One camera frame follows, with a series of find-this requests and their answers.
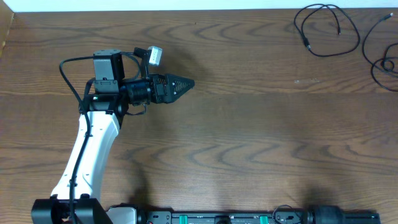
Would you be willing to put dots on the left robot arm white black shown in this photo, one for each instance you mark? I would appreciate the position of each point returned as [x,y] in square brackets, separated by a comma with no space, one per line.
[122,79]

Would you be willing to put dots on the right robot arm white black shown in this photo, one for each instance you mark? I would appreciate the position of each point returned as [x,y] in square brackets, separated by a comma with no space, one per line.
[323,214]

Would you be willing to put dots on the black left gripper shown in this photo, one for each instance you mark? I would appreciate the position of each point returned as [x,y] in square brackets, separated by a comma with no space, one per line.
[162,89]

